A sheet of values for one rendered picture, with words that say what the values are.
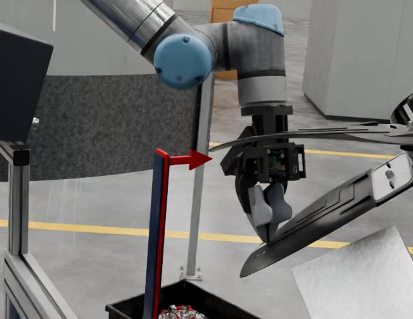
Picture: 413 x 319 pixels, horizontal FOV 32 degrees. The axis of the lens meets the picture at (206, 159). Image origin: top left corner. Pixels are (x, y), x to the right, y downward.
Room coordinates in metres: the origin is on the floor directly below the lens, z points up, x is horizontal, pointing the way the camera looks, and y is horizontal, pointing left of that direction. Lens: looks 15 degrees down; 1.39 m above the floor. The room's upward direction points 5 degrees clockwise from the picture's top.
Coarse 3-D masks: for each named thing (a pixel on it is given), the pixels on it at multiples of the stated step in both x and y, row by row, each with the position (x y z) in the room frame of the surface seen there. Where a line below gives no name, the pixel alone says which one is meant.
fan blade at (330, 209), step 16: (368, 176) 1.02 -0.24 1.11; (336, 192) 1.04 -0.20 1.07; (352, 192) 1.00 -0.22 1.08; (368, 192) 0.97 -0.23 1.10; (320, 208) 1.03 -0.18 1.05; (336, 208) 0.99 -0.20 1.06; (352, 208) 0.97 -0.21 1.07; (368, 208) 0.95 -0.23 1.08; (288, 224) 1.07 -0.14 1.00; (304, 224) 1.01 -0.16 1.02; (320, 224) 0.98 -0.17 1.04; (336, 224) 0.95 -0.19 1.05; (272, 240) 1.04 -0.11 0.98; (288, 240) 1.00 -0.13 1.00; (304, 240) 0.96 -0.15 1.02; (272, 256) 0.97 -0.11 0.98; (240, 272) 0.98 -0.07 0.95
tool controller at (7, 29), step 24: (0, 24) 1.40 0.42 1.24; (0, 48) 1.21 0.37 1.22; (24, 48) 1.23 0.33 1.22; (48, 48) 1.26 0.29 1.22; (0, 72) 1.21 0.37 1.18; (24, 72) 1.23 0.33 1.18; (0, 96) 1.21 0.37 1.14; (24, 96) 1.24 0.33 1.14; (0, 120) 1.21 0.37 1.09; (24, 120) 1.24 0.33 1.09
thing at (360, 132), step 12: (276, 132) 0.83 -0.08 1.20; (288, 132) 0.82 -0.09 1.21; (300, 132) 0.79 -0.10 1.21; (312, 132) 0.78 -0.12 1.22; (324, 132) 0.79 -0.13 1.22; (336, 132) 0.80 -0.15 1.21; (348, 132) 0.82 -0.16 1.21; (360, 132) 0.83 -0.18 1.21; (372, 132) 0.84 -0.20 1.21; (384, 132) 0.85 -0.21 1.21; (396, 132) 0.87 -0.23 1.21; (408, 132) 0.86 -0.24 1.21; (228, 144) 0.80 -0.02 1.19; (396, 144) 0.79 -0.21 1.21; (408, 144) 0.81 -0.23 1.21
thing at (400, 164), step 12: (396, 156) 1.02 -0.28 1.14; (384, 168) 1.02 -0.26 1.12; (396, 168) 1.00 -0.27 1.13; (408, 168) 0.97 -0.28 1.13; (372, 180) 1.01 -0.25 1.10; (384, 180) 0.99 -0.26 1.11; (396, 180) 0.97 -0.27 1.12; (408, 180) 0.95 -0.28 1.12; (384, 192) 0.96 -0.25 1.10; (396, 192) 0.94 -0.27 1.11
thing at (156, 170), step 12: (156, 156) 0.74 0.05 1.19; (156, 168) 0.74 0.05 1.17; (156, 180) 0.74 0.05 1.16; (156, 192) 0.73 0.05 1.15; (156, 204) 0.73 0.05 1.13; (156, 216) 0.73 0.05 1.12; (156, 228) 0.73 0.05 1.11; (156, 240) 0.73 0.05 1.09; (156, 252) 0.73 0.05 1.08; (156, 264) 0.73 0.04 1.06; (144, 300) 0.74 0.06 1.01; (144, 312) 0.74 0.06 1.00
